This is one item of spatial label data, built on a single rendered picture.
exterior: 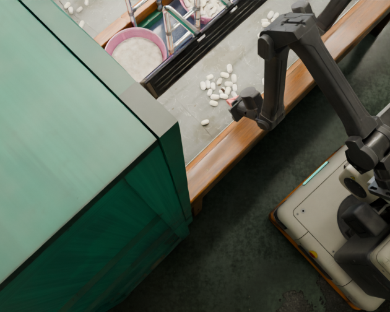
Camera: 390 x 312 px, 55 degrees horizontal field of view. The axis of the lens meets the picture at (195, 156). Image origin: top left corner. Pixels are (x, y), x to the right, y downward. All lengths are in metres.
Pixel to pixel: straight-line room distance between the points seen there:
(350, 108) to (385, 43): 1.86
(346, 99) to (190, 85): 0.78
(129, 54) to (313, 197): 1.14
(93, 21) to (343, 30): 1.09
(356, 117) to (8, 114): 0.79
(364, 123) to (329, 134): 1.41
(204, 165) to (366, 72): 1.52
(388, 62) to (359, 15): 0.95
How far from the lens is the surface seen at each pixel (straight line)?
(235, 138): 1.49
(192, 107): 1.55
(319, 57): 0.95
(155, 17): 1.80
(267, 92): 1.17
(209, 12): 1.77
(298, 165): 2.32
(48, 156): 0.43
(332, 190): 2.04
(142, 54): 1.69
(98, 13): 1.83
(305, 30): 0.94
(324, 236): 2.00
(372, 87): 2.65
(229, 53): 1.67
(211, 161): 1.46
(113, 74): 0.45
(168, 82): 1.24
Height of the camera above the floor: 2.18
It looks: 75 degrees down
